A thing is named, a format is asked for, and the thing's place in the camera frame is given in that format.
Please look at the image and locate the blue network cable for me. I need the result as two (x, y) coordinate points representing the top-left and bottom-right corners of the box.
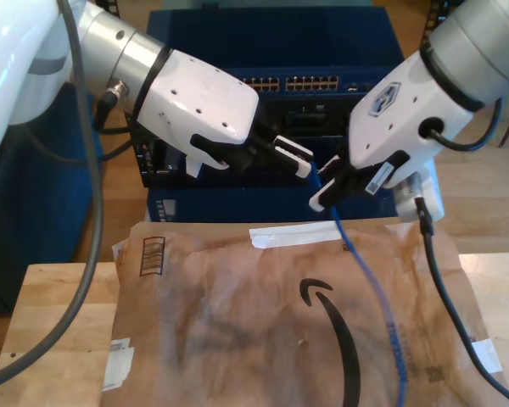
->
(309, 160), (410, 407)

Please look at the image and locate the dark blue rack panel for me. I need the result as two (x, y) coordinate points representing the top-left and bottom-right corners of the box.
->
(150, 135), (350, 175)

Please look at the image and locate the black rack server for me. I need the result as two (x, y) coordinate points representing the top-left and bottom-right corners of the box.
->
(126, 91), (357, 141)

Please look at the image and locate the blue device under rack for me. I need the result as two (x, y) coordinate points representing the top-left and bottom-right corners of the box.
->
(146, 184), (405, 224)

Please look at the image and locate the brown paper mailer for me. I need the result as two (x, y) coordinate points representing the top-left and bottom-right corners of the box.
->
(100, 215), (509, 407)

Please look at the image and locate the blue sofa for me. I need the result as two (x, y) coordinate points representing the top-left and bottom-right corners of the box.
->
(0, 80), (107, 315)

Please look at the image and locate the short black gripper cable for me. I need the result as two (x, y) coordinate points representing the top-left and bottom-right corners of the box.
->
(23, 80), (133, 164)
(422, 97), (504, 153)

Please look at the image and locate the black rack frame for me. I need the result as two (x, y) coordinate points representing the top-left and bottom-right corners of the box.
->
(93, 0), (450, 190)

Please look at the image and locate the long black camera cable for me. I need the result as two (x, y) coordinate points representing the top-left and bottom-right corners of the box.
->
(413, 195), (509, 406)

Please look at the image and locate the blue network switch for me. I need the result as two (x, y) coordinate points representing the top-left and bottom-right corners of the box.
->
(146, 6), (410, 101)

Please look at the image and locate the long grey cable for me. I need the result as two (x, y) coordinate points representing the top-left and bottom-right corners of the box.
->
(0, 0), (107, 391)

